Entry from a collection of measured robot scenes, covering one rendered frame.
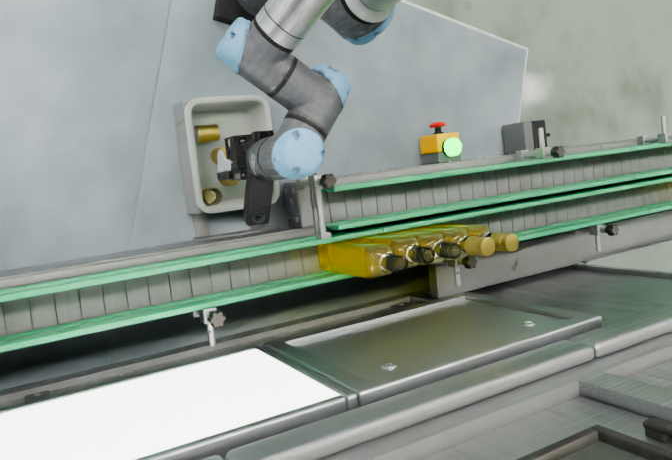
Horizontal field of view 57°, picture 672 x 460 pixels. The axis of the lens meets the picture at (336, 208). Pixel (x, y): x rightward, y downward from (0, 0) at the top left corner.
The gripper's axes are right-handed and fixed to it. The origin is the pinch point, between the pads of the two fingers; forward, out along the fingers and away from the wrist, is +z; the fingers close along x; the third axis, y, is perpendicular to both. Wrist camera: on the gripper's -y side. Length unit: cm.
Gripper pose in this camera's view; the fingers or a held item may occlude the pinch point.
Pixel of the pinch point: (231, 176)
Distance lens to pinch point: 127.9
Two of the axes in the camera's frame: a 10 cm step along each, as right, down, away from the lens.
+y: -1.1, -9.9, -0.6
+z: -4.7, 0.0, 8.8
